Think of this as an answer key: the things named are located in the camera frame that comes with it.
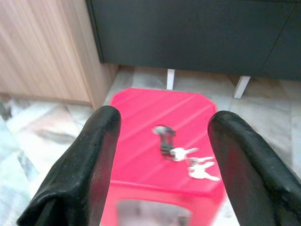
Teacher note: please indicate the red plastic stool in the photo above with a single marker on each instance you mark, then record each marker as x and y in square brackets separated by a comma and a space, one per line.
[145, 113]

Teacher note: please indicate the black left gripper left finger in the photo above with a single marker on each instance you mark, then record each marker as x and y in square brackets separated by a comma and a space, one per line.
[70, 169]

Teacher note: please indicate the black low console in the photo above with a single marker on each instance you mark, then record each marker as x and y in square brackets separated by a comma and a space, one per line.
[188, 35]

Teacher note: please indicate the silver key bunch black fob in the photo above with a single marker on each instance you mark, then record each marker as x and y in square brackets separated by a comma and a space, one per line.
[179, 154]

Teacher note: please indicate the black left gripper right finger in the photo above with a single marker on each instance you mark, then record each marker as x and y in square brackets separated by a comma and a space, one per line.
[254, 174]

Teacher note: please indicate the white console leg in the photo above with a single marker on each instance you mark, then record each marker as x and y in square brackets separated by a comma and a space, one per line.
[241, 87]
[170, 80]

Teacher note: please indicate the light wooden cabinet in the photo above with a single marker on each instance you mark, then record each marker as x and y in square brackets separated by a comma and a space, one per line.
[47, 47]

